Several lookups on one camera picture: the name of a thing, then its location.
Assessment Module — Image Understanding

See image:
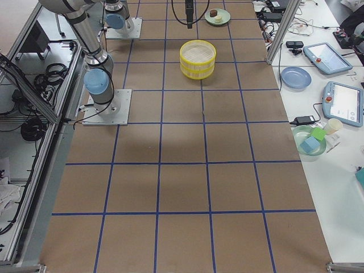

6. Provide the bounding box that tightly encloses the green foam cube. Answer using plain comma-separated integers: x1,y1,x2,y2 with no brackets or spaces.
311,127,326,141

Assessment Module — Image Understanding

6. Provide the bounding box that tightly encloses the white bun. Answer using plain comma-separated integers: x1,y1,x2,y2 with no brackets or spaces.
214,15,222,23

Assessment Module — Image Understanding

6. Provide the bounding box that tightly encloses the black power adapter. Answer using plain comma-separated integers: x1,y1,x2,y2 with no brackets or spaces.
292,115,316,126

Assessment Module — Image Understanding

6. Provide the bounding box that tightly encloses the yellow bamboo steamer layer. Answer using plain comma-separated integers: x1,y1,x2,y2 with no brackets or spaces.
180,63,214,80
180,40,217,65

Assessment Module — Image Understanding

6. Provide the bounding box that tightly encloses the aluminium frame post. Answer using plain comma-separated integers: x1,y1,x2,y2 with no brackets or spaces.
266,0,300,65

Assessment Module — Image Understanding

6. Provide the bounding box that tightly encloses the blue plate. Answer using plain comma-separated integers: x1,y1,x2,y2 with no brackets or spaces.
280,67,312,89

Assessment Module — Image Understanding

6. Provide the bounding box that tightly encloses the blue foam cube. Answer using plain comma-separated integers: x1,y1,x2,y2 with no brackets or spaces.
300,136,320,154

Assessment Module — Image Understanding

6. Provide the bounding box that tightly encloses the black webcam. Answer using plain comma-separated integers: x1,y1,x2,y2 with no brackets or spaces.
286,41,304,56

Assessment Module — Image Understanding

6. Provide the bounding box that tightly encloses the paper cup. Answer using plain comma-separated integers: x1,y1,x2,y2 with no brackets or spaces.
325,118,343,135

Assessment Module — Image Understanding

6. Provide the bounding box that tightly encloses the teach pendant near post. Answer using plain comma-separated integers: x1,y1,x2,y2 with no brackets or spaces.
303,42,353,75

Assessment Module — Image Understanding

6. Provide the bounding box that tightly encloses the brown bun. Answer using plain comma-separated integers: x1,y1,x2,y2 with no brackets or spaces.
209,9,217,17

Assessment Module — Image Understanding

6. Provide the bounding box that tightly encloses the green bowl with blocks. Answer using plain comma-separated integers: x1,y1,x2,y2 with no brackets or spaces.
292,125,326,156

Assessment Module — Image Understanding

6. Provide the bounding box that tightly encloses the white crumpled cloth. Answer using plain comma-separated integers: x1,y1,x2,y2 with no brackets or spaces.
0,156,22,217

